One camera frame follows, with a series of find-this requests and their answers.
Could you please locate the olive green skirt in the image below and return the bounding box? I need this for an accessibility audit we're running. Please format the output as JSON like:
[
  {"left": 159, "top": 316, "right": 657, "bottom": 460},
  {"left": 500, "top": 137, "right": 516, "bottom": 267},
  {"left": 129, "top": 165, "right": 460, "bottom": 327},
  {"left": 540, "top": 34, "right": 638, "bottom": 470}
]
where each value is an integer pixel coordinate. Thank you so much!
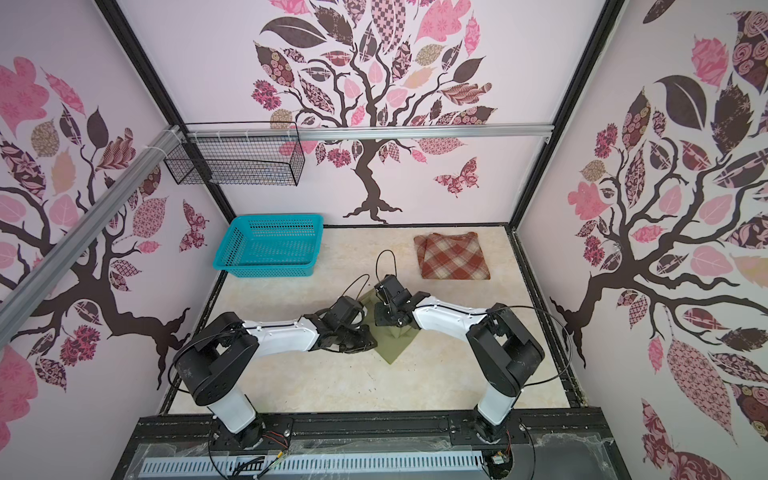
[{"left": 359, "top": 289, "right": 419, "bottom": 364}]

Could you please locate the red plaid skirt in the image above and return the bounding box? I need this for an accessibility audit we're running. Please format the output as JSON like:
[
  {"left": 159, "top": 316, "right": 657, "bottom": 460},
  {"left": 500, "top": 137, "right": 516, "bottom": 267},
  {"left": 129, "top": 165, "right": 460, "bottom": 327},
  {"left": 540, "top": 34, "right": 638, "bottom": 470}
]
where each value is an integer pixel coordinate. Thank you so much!
[{"left": 414, "top": 232, "right": 491, "bottom": 280}]

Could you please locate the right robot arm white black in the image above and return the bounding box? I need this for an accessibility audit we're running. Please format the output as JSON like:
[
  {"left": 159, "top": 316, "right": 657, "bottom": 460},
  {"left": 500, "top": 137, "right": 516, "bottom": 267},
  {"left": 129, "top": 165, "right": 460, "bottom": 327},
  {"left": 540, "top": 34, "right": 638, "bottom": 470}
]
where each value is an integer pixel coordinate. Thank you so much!
[{"left": 374, "top": 274, "right": 545, "bottom": 443}]

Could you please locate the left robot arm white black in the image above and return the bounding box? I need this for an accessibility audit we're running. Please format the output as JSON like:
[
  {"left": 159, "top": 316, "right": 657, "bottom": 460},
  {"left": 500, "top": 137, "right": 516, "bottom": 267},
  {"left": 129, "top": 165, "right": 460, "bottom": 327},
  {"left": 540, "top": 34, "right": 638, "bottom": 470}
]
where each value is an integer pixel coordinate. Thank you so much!
[{"left": 172, "top": 296, "right": 377, "bottom": 449}]

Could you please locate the teal plastic basket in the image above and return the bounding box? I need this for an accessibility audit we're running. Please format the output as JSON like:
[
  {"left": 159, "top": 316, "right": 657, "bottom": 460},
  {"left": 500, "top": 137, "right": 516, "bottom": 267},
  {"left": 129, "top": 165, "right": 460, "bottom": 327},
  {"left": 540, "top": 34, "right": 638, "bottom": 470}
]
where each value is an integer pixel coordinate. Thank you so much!
[{"left": 213, "top": 214, "right": 324, "bottom": 278}]

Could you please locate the white slotted cable duct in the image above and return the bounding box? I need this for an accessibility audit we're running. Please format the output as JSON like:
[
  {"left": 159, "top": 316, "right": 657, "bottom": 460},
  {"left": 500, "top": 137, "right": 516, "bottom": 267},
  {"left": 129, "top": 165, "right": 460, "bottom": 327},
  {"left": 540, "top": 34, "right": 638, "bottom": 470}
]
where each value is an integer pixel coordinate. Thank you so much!
[{"left": 135, "top": 451, "right": 485, "bottom": 479}]

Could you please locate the aluminium rail back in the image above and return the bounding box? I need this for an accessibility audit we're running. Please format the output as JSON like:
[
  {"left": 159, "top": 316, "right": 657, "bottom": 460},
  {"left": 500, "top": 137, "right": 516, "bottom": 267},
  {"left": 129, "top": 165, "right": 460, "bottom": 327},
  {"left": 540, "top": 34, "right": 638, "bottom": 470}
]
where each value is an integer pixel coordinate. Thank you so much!
[{"left": 187, "top": 124, "right": 554, "bottom": 141}]

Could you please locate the aluminium rail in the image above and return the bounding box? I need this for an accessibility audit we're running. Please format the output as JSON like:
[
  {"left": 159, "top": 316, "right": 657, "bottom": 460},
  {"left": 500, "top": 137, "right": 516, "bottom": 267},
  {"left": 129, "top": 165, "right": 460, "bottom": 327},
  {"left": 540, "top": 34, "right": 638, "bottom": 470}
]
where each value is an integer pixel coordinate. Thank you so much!
[
  {"left": 187, "top": 124, "right": 554, "bottom": 141},
  {"left": 1, "top": 125, "right": 183, "bottom": 346}
]

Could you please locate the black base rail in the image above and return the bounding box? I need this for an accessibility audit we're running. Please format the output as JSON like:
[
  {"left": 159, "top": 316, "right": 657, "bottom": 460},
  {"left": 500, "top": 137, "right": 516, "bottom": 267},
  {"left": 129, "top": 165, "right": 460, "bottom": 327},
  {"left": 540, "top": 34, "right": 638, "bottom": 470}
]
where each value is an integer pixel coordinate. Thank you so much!
[{"left": 114, "top": 408, "right": 629, "bottom": 479}]

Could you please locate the black wire basket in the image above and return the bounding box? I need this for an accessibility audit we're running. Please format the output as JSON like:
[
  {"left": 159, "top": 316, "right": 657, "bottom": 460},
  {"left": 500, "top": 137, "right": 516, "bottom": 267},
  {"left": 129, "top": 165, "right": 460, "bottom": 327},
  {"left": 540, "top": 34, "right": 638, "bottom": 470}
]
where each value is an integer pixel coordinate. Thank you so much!
[{"left": 164, "top": 120, "right": 305, "bottom": 187}]

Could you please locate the aluminium rail left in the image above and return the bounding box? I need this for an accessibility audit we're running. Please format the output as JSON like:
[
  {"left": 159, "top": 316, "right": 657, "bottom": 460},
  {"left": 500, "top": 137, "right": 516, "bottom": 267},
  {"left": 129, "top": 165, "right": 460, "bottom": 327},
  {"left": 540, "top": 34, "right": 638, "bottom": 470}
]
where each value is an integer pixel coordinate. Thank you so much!
[{"left": 1, "top": 125, "right": 183, "bottom": 346}]

